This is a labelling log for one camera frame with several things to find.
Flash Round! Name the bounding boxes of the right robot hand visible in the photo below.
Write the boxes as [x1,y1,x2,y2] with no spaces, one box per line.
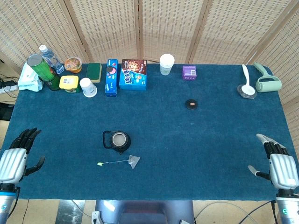
[247,133,299,190]

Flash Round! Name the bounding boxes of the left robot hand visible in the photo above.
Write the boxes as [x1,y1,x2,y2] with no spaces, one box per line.
[0,127,46,185]

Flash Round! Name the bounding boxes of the tea bag with string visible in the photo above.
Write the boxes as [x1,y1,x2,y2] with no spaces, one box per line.
[97,154,141,169]

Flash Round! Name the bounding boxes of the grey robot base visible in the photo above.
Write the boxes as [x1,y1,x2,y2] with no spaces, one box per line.
[92,200,195,224]

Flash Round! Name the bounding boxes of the black teapot lid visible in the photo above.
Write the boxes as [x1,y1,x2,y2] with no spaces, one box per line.
[185,98,199,111]

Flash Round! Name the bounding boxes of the black teapot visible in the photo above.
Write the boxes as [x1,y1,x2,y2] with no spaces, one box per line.
[102,130,132,155]

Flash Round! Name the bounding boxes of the black floor box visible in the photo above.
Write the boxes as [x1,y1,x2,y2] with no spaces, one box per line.
[0,102,15,121]

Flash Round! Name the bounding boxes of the white power strip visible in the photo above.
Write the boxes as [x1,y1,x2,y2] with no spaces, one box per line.
[0,85,19,94]

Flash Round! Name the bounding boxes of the white wet wipes pack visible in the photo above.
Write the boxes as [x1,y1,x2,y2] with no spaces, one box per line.
[17,62,44,92]

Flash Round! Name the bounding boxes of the steel wool scrubber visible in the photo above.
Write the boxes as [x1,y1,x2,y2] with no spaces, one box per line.
[237,84,257,100]

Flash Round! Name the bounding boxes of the green lint roller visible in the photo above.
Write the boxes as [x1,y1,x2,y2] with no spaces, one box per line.
[253,62,282,93]

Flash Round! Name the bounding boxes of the white plastic spoon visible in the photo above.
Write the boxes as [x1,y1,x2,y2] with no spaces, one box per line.
[241,64,256,95]

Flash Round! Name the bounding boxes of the green container yellow lid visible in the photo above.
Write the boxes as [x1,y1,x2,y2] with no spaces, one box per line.
[59,75,81,94]

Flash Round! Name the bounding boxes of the green cylindrical can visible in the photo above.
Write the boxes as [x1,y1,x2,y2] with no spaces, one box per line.
[26,54,56,82]

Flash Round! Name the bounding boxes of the upturned white paper cup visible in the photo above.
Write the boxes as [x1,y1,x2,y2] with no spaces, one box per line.
[79,77,98,98]

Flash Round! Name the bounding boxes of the clear water bottle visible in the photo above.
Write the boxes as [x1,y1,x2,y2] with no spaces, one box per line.
[39,45,65,75]

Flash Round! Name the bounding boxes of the orange jelly cup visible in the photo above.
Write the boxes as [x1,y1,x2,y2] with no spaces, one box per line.
[64,56,83,74]

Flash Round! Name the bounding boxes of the blue table cloth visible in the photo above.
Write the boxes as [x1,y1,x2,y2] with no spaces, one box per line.
[0,63,299,201]

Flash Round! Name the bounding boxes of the green yellow sponge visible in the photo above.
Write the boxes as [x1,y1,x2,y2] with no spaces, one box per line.
[86,63,103,83]

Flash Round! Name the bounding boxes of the blue Oreo box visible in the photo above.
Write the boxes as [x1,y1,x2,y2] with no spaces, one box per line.
[105,58,119,98]

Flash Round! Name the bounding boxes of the purple box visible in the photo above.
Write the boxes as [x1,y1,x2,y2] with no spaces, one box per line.
[182,65,197,81]

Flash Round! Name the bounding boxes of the blue cookie box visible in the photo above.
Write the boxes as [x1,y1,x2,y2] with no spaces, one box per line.
[119,59,148,91]

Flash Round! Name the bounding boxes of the stacked white paper cups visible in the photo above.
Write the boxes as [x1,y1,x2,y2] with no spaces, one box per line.
[159,54,175,76]

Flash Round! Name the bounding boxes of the wicker folding screen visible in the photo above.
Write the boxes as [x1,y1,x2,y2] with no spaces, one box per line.
[0,0,299,152]

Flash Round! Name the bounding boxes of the grey floor cable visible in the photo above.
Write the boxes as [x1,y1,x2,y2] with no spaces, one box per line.
[193,201,257,224]

